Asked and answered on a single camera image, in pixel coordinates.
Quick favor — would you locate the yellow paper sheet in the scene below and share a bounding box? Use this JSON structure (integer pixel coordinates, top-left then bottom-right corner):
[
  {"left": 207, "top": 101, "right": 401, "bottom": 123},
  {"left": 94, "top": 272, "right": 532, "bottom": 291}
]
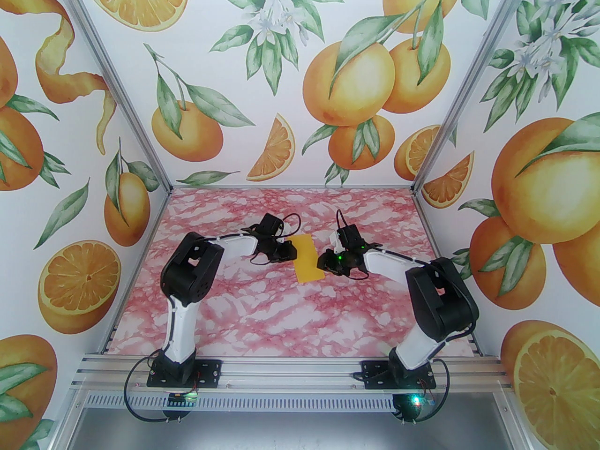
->
[{"left": 292, "top": 234, "right": 325, "bottom": 283}]

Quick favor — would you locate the perforated metal strip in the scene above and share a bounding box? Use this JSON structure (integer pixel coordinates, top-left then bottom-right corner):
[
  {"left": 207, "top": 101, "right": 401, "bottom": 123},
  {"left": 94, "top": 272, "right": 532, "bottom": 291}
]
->
[{"left": 82, "top": 392, "right": 399, "bottom": 411}]

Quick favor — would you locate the grey metal shelf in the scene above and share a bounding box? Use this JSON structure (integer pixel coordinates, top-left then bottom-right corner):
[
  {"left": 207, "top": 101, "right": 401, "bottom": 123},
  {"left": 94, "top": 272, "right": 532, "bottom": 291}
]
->
[{"left": 70, "top": 408, "right": 516, "bottom": 450}]

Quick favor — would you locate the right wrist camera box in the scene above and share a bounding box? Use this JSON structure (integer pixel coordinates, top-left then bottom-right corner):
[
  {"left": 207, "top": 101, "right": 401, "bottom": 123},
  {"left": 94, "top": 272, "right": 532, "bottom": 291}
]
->
[{"left": 330, "top": 225, "right": 364, "bottom": 254}]

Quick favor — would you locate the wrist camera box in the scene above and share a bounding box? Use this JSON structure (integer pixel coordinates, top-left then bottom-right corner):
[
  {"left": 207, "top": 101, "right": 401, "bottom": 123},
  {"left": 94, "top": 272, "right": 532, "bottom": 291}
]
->
[
  {"left": 257, "top": 212, "right": 285, "bottom": 243},
  {"left": 330, "top": 225, "right": 364, "bottom": 254}
]

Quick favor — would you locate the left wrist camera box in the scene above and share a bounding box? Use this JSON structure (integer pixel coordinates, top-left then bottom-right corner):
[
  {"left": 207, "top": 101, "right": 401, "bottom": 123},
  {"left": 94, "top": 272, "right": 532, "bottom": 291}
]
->
[{"left": 257, "top": 212, "right": 285, "bottom": 243}]

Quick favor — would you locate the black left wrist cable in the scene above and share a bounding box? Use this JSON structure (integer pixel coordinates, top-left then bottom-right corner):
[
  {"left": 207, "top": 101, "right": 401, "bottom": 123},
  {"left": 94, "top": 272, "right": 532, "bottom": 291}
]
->
[{"left": 251, "top": 211, "right": 301, "bottom": 266}]

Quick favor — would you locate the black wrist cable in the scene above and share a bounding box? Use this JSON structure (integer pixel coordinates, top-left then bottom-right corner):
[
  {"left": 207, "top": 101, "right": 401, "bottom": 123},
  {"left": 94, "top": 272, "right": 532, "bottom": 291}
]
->
[
  {"left": 335, "top": 209, "right": 371, "bottom": 280},
  {"left": 251, "top": 211, "right": 301, "bottom": 266}
]

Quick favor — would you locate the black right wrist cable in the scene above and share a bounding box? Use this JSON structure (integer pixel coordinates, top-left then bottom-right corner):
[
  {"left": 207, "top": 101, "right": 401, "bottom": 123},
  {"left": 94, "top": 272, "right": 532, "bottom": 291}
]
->
[{"left": 335, "top": 209, "right": 371, "bottom": 280}]

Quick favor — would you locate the aluminium back rail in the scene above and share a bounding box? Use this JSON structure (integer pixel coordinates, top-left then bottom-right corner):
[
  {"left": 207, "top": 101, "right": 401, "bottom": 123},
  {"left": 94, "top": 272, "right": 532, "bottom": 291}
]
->
[{"left": 170, "top": 184, "right": 417, "bottom": 191}]

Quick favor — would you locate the aluminium side rail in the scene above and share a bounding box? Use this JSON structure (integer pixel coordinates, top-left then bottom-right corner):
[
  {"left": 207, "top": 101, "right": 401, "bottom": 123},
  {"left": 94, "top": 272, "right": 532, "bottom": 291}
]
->
[
  {"left": 412, "top": 190, "right": 483, "bottom": 357},
  {"left": 96, "top": 190, "right": 173, "bottom": 355}
]

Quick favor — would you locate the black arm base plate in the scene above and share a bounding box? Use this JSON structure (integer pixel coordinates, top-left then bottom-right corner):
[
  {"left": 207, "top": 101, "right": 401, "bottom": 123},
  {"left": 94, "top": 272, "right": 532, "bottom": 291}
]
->
[
  {"left": 361, "top": 360, "right": 437, "bottom": 389},
  {"left": 147, "top": 358, "right": 222, "bottom": 388}
]

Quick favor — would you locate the aluminium mounting rail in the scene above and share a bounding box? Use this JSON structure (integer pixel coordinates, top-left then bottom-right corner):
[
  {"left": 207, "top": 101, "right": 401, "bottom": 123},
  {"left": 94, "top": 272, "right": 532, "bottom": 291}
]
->
[{"left": 70, "top": 353, "right": 512, "bottom": 395}]

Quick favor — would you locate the black base cable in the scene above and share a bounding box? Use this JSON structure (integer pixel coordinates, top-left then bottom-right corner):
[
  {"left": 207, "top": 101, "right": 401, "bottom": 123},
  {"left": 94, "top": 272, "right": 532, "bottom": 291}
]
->
[
  {"left": 396, "top": 359, "right": 453, "bottom": 425},
  {"left": 122, "top": 360, "right": 197, "bottom": 424}
]

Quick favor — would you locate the aluminium frame post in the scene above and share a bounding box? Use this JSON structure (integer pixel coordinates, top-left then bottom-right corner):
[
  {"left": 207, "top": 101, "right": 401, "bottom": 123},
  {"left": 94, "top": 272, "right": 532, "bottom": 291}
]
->
[
  {"left": 410, "top": 0, "right": 540, "bottom": 196},
  {"left": 49, "top": 0, "right": 174, "bottom": 196}
]

